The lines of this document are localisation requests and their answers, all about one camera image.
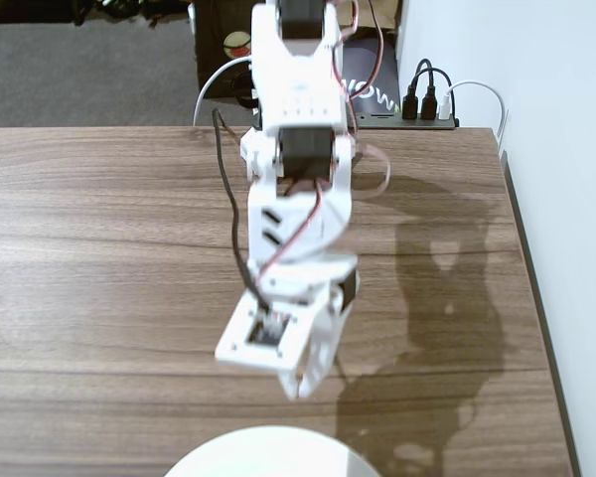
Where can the dark brown cabinet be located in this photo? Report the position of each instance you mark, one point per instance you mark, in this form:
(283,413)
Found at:
(211,30)

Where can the brown paper bag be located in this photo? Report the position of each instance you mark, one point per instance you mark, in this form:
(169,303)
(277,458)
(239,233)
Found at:
(390,12)

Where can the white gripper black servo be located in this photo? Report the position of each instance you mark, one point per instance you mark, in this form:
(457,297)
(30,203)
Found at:
(324,334)

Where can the round red cream sticker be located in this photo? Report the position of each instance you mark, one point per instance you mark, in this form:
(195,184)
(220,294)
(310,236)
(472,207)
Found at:
(236,47)

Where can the white plate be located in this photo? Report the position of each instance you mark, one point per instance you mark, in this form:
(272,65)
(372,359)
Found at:
(273,454)

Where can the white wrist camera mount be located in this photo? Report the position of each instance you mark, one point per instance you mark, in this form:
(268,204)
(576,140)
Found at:
(238,353)

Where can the black power strip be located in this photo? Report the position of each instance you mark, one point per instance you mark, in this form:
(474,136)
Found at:
(402,122)

